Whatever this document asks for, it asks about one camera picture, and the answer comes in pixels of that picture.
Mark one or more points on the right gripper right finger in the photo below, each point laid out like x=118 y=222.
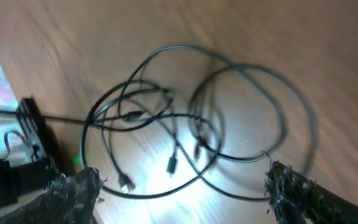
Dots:
x=296 y=199

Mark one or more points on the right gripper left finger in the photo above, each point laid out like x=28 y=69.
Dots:
x=70 y=200

